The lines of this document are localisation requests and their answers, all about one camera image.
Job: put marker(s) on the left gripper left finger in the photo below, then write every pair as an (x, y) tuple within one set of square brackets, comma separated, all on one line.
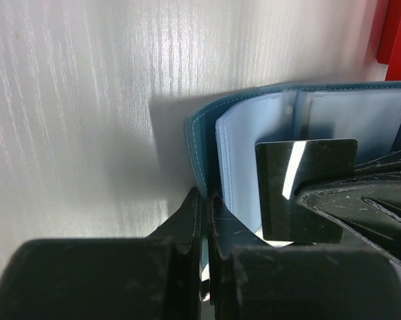
[(153, 277)]

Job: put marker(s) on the black glossy card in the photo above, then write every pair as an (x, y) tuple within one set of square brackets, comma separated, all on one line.
[(284, 169)]

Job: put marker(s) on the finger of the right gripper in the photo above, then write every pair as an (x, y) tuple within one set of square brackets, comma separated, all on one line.
[(369, 210), (387, 168)]

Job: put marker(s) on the blue leather card holder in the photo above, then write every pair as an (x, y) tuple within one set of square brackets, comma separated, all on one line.
[(222, 136)]

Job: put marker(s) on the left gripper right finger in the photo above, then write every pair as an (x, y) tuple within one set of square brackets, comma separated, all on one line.
[(250, 279)]

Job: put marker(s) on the red plastic bin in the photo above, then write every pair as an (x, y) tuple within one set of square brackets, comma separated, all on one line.
[(389, 49)]

